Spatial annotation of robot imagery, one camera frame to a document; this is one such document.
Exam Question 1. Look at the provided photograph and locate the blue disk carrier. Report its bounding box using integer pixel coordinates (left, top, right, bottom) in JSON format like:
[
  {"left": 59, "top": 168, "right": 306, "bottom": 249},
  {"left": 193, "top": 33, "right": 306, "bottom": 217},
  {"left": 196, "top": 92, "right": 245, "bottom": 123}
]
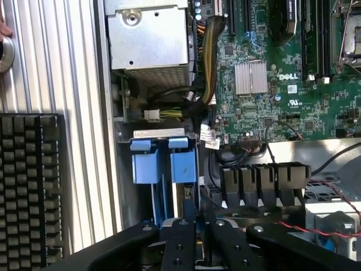
[{"left": 129, "top": 137, "right": 170, "bottom": 224}]

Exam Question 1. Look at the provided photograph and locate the black keyboard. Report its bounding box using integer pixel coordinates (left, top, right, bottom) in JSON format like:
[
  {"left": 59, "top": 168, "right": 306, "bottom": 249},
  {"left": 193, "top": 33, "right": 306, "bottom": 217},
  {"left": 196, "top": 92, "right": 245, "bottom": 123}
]
[{"left": 0, "top": 112, "right": 65, "bottom": 271}]

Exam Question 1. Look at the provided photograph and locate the black power cable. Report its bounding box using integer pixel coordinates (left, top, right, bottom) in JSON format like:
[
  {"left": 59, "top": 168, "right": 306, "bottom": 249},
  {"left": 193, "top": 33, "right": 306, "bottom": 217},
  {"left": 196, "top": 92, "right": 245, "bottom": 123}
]
[{"left": 146, "top": 84, "right": 204, "bottom": 107}]

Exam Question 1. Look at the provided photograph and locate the green motherboard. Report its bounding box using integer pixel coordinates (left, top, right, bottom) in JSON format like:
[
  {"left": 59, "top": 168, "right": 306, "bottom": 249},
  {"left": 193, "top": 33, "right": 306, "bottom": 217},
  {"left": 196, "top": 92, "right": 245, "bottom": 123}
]
[{"left": 191, "top": 0, "right": 361, "bottom": 147}]

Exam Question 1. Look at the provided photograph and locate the red black twisted wire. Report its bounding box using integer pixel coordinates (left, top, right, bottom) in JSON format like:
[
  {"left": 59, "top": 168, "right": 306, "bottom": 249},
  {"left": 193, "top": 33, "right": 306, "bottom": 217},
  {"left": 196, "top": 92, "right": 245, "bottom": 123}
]
[{"left": 245, "top": 179, "right": 361, "bottom": 239}]

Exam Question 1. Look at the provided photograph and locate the white wire label tag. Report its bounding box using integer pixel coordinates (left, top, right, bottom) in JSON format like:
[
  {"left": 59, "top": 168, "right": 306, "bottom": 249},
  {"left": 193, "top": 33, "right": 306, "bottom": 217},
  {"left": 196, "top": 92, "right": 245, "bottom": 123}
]
[
  {"left": 199, "top": 124, "right": 217, "bottom": 142},
  {"left": 204, "top": 138, "right": 221, "bottom": 150}
]

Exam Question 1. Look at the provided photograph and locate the blue drive bay cage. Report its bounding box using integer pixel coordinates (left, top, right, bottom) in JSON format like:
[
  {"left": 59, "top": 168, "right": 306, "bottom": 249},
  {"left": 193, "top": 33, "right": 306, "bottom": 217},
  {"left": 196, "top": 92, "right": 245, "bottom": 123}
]
[{"left": 114, "top": 127, "right": 202, "bottom": 226}]

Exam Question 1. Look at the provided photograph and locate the silver drive bracket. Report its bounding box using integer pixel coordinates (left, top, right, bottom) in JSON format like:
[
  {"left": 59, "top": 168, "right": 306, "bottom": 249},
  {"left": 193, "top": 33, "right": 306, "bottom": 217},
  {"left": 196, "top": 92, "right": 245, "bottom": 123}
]
[{"left": 304, "top": 203, "right": 361, "bottom": 262}]

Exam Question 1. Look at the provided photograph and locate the round silver knob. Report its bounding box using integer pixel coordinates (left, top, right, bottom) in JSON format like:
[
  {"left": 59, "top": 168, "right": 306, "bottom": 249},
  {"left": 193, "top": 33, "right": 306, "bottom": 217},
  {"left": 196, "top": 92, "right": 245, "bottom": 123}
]
[{"left": 0, "top": 36, "right": 15, "bottom": 75}]

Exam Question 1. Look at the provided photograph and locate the silver power supply unit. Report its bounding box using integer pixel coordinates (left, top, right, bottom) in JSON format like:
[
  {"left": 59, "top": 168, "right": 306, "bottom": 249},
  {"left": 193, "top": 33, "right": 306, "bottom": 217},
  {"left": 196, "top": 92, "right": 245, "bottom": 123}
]
[{"left": 104, "top": 0, "right": 190, "bottom": 93}]

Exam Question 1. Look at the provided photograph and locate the thin black fan wire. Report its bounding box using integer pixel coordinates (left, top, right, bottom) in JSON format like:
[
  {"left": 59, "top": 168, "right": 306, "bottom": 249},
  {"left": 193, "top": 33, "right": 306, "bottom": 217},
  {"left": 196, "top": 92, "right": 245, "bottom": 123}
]
[{"left": 264, "top": 120, "right": 304, "bottom": 164}]

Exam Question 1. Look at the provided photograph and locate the white power connector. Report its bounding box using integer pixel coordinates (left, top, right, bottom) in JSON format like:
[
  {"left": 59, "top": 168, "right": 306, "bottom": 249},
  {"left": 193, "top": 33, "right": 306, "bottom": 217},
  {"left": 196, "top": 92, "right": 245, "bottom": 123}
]
[{"left": 143, "top": 108, "right": 186, "bottom": 123}]

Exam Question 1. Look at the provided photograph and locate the metal CPU socket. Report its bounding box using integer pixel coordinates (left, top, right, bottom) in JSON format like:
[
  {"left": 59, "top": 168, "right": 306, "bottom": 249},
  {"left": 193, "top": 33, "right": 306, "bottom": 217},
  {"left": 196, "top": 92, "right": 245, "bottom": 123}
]
[{"left": 330, "top": 0, "right": 361, "bottom": 75}]

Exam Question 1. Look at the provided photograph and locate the black expansion slot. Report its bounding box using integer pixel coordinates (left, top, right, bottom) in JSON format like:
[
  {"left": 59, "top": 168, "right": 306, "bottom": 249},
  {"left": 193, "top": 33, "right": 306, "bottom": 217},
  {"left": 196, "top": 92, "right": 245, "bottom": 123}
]
[{"left": 227, "top": 0, "right": 238, "bottom": 37}]

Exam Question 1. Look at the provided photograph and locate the black open PC case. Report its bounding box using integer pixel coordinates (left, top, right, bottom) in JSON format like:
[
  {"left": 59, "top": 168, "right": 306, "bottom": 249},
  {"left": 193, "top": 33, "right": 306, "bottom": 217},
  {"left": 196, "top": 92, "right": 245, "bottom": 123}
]
[{"left": 94, "top": 0, "right": 361, "bottom": 271}]

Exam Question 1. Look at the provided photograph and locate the silver chipset heatsink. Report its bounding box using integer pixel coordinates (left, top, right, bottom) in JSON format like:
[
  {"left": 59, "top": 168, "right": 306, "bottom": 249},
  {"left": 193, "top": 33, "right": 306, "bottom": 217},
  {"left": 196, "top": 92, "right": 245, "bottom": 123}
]
[{"left": 234, "top": 60, "right": 268, "bottom": 96}]

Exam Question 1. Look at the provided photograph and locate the yellow black cable bundle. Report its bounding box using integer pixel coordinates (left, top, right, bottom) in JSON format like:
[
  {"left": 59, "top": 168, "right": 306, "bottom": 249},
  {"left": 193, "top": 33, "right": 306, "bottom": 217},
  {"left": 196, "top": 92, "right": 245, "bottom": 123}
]
[{"left": 182, "top": 15, "right": 228, "bottom": 119}]

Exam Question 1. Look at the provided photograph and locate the black RAM slot bank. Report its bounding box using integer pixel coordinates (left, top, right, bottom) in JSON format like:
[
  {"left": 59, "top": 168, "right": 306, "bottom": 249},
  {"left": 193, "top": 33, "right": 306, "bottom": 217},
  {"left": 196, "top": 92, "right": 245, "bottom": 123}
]
[{"left": 299, "top": 0, "right": 331, "bottom": 85}]

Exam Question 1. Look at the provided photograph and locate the black fan shroud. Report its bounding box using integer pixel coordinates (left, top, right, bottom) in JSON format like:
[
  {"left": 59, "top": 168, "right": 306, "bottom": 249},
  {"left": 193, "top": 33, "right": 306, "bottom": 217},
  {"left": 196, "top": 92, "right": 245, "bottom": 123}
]
[{"left": 219, "top": 161, "right": 312, "bottom": 211}]

